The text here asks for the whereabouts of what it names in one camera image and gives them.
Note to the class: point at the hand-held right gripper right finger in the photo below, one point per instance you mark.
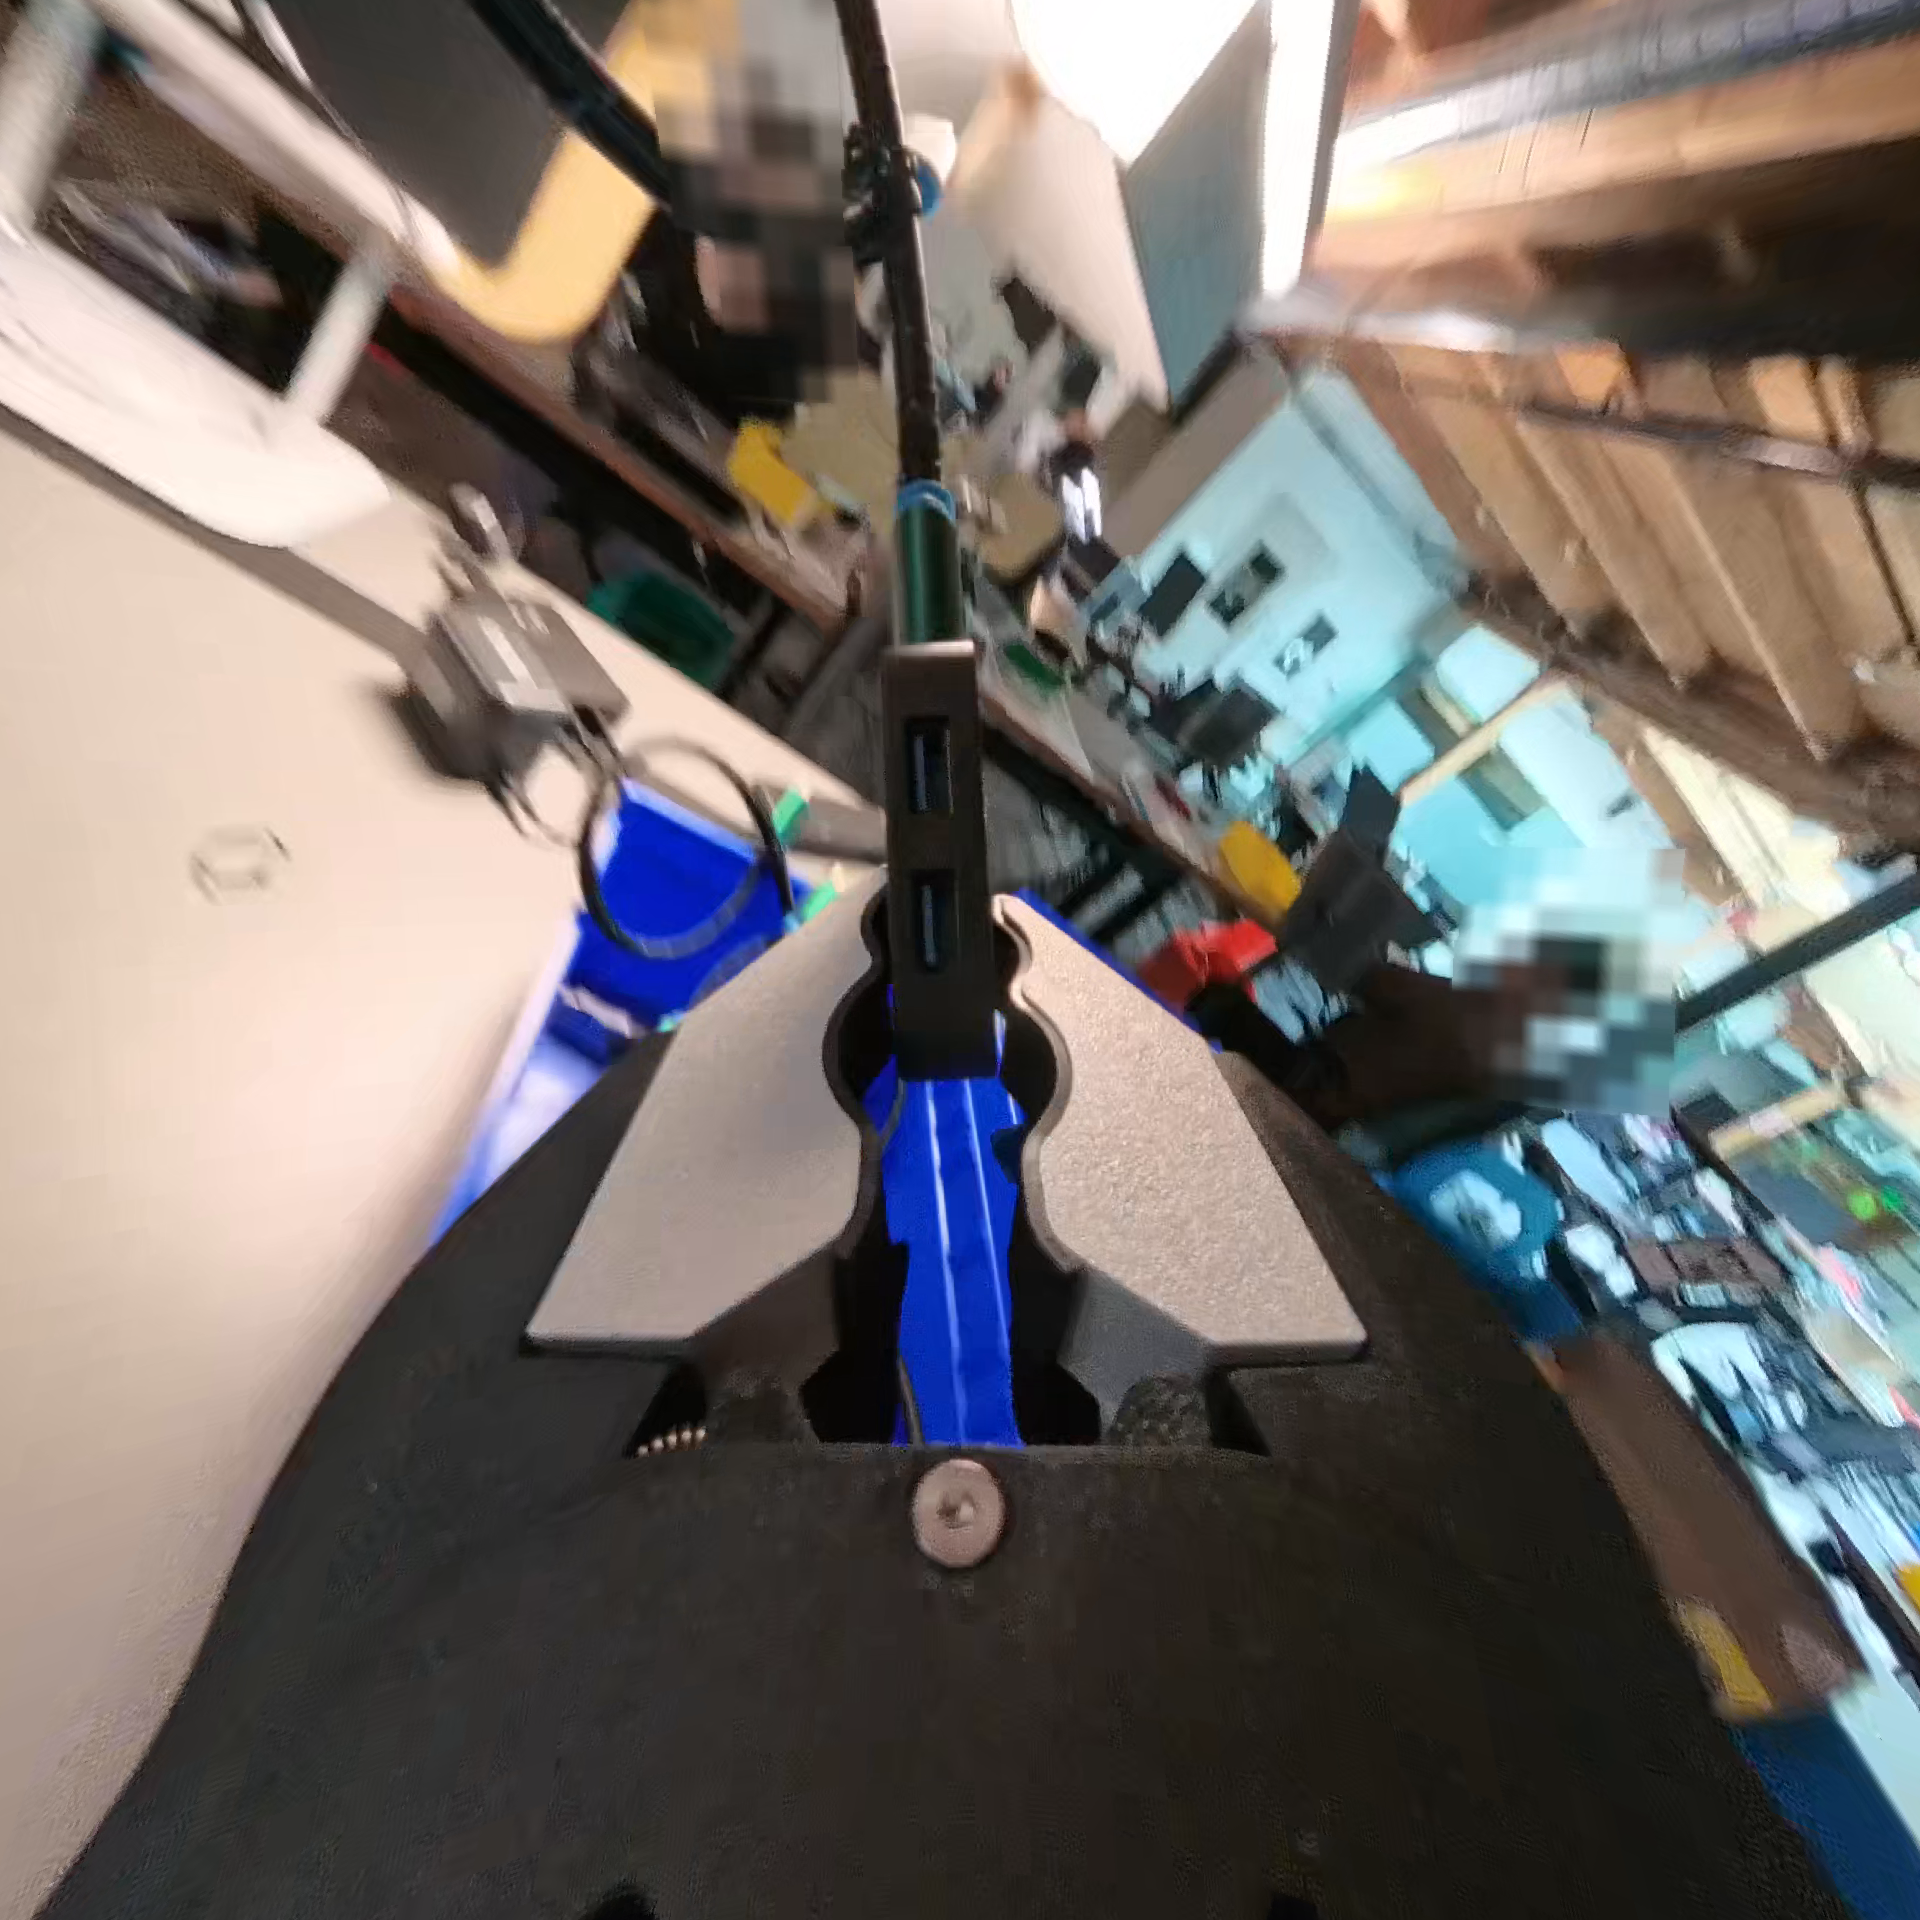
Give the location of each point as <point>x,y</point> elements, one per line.
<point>1185,1200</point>

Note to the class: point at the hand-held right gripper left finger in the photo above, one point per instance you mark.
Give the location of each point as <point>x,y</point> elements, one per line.
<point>720,1185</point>

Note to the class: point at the blue plastic bin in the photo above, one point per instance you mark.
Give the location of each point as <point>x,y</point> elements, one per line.
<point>660,900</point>

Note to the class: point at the black USB hub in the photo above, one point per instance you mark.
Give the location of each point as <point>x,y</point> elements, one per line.
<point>938,840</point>

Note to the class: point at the yellow plastic bin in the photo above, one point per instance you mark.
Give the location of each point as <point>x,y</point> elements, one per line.
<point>1257,866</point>
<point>772,472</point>

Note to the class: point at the grey power station with display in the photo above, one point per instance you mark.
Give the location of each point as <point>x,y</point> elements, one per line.
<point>510,675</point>

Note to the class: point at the green plastic bin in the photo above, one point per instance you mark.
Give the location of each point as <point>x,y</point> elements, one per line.
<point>660,631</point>

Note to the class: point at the cardboard box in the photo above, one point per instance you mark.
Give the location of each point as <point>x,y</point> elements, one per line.
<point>1695,1515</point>

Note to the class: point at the white hanging light panel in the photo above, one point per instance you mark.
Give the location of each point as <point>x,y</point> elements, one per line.
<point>1185,151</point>

